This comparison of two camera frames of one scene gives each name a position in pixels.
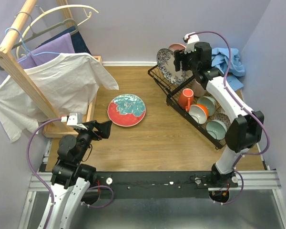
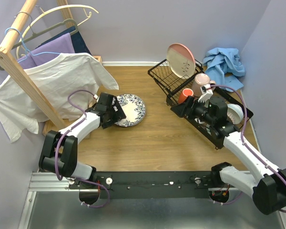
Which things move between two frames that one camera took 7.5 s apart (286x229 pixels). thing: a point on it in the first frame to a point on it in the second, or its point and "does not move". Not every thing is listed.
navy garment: (79, 44) does not move
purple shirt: (46, 51) does not move
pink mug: (199, 90) does not move
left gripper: (97, 130) to (113, 112)
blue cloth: (220, 57) does not move
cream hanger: (80, 6) does not move
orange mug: (185, 98) does not move
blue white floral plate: (165, 61) to (134, 109)
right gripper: (180, 56) to (188, 106)
